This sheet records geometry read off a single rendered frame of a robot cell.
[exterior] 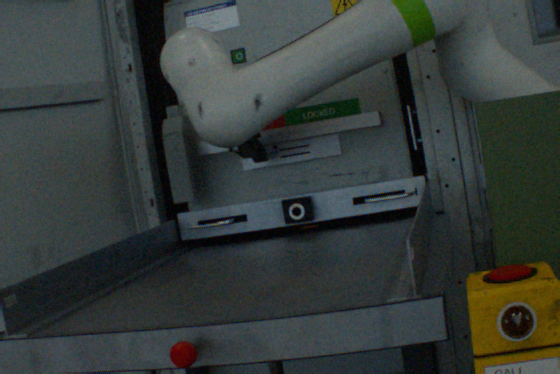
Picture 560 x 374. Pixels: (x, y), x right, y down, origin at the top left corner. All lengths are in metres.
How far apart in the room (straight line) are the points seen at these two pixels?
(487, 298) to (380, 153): 0.97
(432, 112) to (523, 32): 0.25
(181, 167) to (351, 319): 0.76
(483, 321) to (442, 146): 0.92
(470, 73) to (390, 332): 0.56
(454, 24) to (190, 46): 0.43
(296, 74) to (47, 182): 0.60
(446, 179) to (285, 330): 0.71
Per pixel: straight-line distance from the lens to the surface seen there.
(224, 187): 1.63
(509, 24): 1.50
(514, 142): 0.72
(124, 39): 1.67
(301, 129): 1.54
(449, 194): 1.52
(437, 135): 1.51
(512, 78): 1.24
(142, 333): 0.95
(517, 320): 0.61
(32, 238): 1.47
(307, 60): 1.15
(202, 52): 1.19
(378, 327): 0.87
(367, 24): 1.17
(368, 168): 1.57
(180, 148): 1.54
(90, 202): 1.58
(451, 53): 1.28
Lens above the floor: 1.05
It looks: 4 degrees down
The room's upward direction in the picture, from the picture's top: 10 degrees counter-clockwise
